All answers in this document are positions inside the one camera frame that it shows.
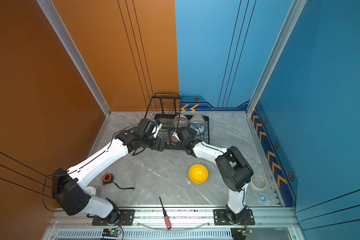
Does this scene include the white tape roll left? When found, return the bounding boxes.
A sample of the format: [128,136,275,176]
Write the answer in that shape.
[84,187,98,196]

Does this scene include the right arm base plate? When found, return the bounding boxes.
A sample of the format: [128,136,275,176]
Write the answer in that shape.
[213,208,256,226]

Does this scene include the aluminium front rail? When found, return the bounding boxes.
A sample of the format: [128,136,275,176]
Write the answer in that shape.
[43,205,305,240]

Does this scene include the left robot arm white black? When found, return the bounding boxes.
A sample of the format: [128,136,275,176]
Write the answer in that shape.
[51,128,167,225]

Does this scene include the right circuit board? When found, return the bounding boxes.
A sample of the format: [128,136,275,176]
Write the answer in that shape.
[231,228,253,240]

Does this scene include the black wire dish rack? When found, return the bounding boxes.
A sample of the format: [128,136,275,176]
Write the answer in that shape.
[145,93,210,150]

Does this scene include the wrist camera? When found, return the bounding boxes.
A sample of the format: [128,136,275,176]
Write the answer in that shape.
[134,118,163,139]
[169,129,179,143]

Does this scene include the white tape roll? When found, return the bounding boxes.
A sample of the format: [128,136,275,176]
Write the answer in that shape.
[84,187,98,196]
[250,173,268,191]

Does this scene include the orange black tape measure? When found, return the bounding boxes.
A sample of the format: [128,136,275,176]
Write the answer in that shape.
[102,173,135,190]

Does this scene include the red handled screwdriver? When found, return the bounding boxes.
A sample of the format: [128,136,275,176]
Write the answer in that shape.
[159,197,172,230]

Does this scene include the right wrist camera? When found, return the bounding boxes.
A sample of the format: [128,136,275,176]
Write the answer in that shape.
[169,129,179,143]

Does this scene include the yellow bowl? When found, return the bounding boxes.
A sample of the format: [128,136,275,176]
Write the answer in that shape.
[189,164,209,184]

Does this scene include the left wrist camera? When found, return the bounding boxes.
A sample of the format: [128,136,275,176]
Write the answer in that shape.
[134,118,163,139]

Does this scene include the left green circuit board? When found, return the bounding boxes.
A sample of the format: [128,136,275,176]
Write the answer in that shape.
[101,228,123,240]

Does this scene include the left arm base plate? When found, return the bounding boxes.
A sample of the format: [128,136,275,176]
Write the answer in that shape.
[92,209,136,227]

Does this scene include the small blue tape roll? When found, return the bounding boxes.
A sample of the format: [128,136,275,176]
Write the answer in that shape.
[259,194,268,202]

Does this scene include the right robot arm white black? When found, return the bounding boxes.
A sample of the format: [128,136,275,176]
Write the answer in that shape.
[173,127,254,225]

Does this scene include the orange patterned bowl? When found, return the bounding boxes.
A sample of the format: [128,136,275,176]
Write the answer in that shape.
[171,133,179,144]

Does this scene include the blue floral bowl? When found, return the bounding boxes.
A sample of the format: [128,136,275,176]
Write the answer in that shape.
[189,115,206,136]

